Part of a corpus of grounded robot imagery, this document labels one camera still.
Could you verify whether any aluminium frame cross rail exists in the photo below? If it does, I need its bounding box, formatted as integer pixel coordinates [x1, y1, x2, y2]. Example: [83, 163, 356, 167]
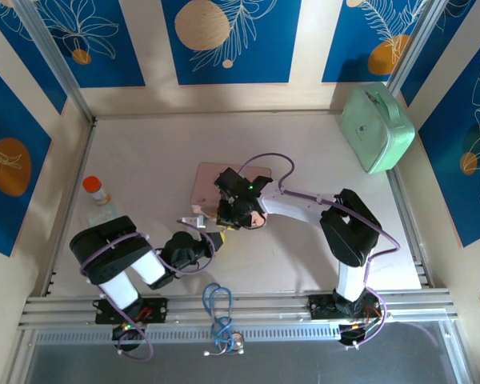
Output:
[18, 288, 457, 330]

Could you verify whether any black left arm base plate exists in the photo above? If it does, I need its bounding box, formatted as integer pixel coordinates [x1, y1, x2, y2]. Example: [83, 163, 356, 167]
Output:
[94, 296, 170, 325]

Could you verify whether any blue floral wall poster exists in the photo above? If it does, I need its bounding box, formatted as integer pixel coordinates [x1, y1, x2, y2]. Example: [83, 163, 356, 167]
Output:
[22, 0, 146, 89]
[418, 38, 480, 249]
[0, 58, 53, 258]
[322, 0, 431, 84]
[399, 0, 480, 107]
[161, 0, 303, 86]
[0, 0, 68, 116]

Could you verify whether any aluminium frame post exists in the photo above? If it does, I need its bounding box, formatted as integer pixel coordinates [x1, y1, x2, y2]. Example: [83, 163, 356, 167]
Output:
[386, 0, 453, 95]
[14, 0, 97, 123]

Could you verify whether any pink cutting board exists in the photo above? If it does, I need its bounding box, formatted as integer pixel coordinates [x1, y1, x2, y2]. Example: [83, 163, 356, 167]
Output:
[190, 162, 273, 232]

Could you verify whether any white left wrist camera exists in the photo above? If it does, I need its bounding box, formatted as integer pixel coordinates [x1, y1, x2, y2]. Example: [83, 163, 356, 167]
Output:
[177, 214, 207, 230]

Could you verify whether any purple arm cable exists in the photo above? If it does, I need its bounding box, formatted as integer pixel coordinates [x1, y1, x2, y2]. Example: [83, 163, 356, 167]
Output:
[78, 218, 218, 363]
[238, 151, 403, 349]

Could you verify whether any mint green zip case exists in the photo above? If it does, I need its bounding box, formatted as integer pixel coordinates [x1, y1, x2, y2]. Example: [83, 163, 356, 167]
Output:
[338, 82, 416, 175]

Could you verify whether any aluminium frame side rail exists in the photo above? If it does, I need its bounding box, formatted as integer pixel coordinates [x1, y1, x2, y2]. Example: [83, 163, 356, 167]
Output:
[42, 119, 99, 298]
[387, 170, 431, 290]

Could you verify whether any grey metal sheet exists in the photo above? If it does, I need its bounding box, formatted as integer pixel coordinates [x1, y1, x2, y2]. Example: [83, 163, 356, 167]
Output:
[23, 319, 465, 384]

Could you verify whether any orange cap white bottle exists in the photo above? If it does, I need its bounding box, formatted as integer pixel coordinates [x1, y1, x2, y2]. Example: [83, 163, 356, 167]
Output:
[82, 176, 112, 207]

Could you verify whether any grey slotted cable duct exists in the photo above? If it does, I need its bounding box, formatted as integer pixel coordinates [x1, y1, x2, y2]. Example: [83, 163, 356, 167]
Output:
[34, 322, 345, 346]

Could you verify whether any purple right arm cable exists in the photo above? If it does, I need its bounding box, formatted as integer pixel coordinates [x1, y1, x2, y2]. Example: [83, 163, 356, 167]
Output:
[238, 151, 403, 349]

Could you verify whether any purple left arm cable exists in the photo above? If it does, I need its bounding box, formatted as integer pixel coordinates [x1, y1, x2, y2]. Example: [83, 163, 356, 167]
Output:
[78, 218, 218, 363]

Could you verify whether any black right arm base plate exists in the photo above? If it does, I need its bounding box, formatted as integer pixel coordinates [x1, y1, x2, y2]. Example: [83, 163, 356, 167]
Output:
[308, 294, 386, 321]

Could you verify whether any blue stethoscope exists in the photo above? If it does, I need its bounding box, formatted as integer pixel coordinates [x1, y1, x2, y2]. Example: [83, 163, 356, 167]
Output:
[202, 282, 246, 357]

